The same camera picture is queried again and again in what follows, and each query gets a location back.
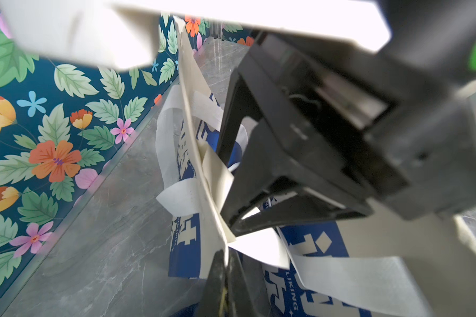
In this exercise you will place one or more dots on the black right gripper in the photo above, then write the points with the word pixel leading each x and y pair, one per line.
pixel 337 126

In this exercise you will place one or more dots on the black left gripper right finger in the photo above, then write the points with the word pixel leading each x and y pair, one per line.
pixel 239 301

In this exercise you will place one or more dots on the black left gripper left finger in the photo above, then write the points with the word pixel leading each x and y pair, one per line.
pixel 214 298

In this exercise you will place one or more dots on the white receipt bag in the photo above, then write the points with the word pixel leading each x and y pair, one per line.
pixel 264 245

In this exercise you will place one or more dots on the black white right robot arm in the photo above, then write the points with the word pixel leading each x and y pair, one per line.
pixel 437 37

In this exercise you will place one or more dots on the back right blue white bag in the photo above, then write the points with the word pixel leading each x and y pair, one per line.
pixel 190 113

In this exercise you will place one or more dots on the blue white bag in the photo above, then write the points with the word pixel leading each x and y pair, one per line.
pixel 378 266
pixel 190 113

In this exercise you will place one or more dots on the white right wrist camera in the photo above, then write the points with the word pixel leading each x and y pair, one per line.
pixel 123 34

